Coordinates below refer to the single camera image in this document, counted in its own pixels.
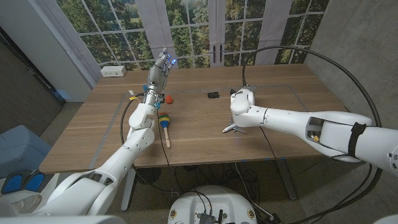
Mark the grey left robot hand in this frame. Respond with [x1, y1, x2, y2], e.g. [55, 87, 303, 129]
[143, 47, 177, 103]

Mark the colourful wooden maraca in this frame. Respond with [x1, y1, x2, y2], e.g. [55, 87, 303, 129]
[157, 112, 172, 149]

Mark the white toy airplane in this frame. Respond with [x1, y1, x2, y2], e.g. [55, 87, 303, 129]
[222, 115, 246, 134]

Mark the white power strip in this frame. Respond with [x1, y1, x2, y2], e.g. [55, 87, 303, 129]
[100, 65, 127, 78]

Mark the printed window backdrop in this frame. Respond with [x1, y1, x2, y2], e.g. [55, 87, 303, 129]
[55, 0, 330, 71]

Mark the round black floor fan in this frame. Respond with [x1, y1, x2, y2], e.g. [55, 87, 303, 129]
[136, 167, 162, 185]

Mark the grey table leg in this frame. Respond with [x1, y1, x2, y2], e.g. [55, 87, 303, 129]
[276, 160, 299, 200]

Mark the white table leg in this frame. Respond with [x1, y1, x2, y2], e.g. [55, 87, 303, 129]
[120, 168, 137, 212]

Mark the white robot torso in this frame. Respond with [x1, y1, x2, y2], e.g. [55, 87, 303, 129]
[167, 185, 257, 224]

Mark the blue-grey upholstered seat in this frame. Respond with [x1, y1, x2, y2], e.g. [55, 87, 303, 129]
[0, 124, 53, 180]

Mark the blue foot pedal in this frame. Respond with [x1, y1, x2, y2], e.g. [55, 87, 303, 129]
[24, 172, 46, 192]
[1, 173, 24, 195]

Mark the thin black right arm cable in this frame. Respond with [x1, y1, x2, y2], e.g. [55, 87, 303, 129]
[259, 126, 343, 175]

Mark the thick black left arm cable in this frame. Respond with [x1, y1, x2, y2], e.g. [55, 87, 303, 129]
[119, 92, 180, 198]

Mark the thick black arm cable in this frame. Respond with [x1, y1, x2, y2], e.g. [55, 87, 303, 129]
[119, 92, 180, 198]
[241, 45, 384, 224]

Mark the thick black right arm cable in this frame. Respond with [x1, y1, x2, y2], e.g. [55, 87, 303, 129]
[241, 45, 384, 224]

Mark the white floor cable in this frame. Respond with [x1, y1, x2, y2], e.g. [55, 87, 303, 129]
[234, 163, 275, 219]

